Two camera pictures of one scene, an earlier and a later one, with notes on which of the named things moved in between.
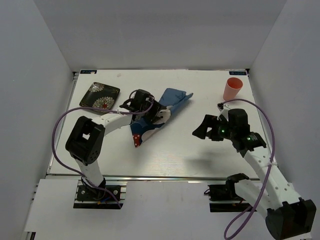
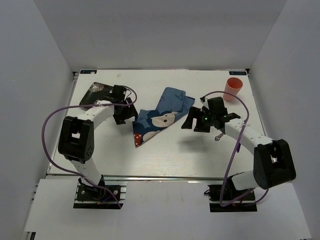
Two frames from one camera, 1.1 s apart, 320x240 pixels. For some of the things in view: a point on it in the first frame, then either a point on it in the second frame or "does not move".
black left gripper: x=156 y=108 to x=131 y=111
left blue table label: x=92 y=72 does not move
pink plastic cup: x=232 y=87 does not move
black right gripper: x=201 y=131 to x=193 y=113
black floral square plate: x=100 y=95 does not move
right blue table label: x=237 y=73 does not move
